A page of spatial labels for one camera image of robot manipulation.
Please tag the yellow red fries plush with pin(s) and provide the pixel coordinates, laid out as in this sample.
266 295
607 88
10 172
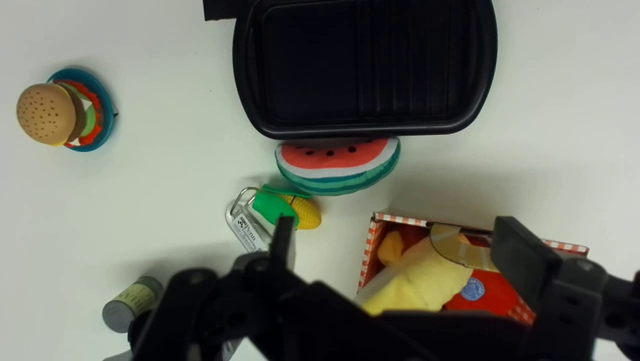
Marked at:
421 273

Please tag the black ribbed plastic tray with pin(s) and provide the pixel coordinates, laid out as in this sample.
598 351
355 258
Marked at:
363 63

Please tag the long black tape strip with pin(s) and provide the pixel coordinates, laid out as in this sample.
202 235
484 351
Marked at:
221 8

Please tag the plush burger toy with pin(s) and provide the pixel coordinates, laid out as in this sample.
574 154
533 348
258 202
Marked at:
48 113

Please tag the red checkered paper box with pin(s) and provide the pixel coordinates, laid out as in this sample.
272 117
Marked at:
370 251

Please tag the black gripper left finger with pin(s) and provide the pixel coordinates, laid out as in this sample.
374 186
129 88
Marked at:
282 240

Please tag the watermelon slice plush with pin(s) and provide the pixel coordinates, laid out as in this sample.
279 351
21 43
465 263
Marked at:
337 162

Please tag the teal round plate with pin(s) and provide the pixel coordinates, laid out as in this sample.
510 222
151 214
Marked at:
107 111

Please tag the green yellow corn toy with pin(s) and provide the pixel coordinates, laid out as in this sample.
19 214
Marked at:
291 204

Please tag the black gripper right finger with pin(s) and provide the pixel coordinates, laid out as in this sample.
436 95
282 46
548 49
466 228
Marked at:
527 262

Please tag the grey green cylinder can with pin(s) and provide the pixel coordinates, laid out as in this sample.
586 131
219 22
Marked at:
132 304

